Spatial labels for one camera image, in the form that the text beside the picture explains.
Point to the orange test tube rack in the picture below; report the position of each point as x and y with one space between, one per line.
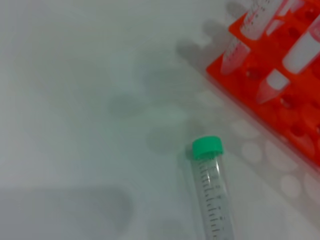
265 57

